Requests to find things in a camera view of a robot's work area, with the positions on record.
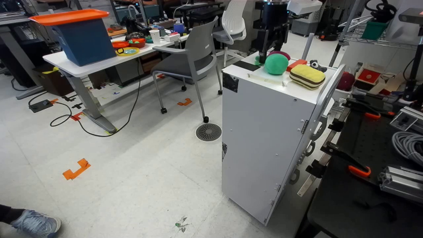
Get grey side desk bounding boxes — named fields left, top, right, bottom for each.
left=0, top=12, right=45, bottom=101

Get orange tray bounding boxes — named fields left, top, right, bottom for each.
left=110, top=37, right=148, bottom=50

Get black tape patch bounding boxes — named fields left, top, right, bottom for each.
left=233, top=60, right=262, bottom=73

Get white toy kitchen cabinet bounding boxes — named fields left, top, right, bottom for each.
left=220, top=49, right=348, bottom=228

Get black power adapter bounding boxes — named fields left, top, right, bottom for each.
left=28, top=99, right=54, bottom=114

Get grey metal pole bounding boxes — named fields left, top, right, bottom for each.
left=302, top=32, right=316, bottom=61

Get black floor cable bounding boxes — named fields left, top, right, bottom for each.
left=48, top=57, right=143, bottom=139

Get black camera stand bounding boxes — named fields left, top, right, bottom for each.
left=398, top=7, right=423, bottom=103

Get round grey floor outlet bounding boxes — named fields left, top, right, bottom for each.
left=194, top=122, right=224, bottom=143

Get grey blue sneaker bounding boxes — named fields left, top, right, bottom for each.
left=9, top=209, right=64, bottom=238

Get black wire cart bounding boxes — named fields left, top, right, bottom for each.
left=250, top=0, right=288, bottom=53

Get red box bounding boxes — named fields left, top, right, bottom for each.
left=354, top=65, right=382, bottom=87

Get white desk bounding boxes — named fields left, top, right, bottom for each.
left=42, top=34, right=191, bottom=135

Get white office chair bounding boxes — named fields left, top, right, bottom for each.
left=213, top=0, right=249, bottom=68

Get black clamp foot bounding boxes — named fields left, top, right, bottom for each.
left=306, top=159, right=328, bottom=179
left=328, top=118, right=347, bottom=134

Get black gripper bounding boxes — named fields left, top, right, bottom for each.
left=258, top=1, right=290, bottom=66

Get green round plushy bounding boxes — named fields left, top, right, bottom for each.
left=263, top=53, right=290, bottom=77

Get orange bin lid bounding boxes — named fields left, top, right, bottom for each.
left=29, top=8, right=111, bottom=28

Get grey cable bundle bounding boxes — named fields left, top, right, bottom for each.
left=390, top=130, right=423, bottom=168

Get silver metal bracket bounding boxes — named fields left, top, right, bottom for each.
left=389, top=105, right=423, bottom=134

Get yellow sponge block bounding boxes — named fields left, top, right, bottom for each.
left=288, top=64, right=328, bottom=91

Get yellow green plate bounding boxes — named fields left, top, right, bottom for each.
left=115, top=46, right=142, bottom=58

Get grey wheeled office chair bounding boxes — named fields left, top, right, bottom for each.
left=151, top=17, right=224, bottom=124

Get silver aluminium rail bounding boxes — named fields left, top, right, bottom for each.
left=377, top=164, right=423, bottom=204

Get blue storage bin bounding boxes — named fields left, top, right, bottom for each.
left=52, top=17, right=118, bottom=68

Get white paper cup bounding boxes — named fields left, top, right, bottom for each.
left=148, top=28, right=163, bottom=45

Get black clamp orange handle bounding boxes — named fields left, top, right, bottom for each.
left=345, top=98, right=382, bottom=122
left=320, top=142, right=373, bottom=180

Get orange floor bracket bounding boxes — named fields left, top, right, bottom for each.
left=61, top=157, right=93, bottom=183

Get dark red round object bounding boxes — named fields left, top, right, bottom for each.
left=336, top=71, right=356, bottom=93

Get green box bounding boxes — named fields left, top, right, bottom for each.
left=361, top=19, right=390, bottom=42

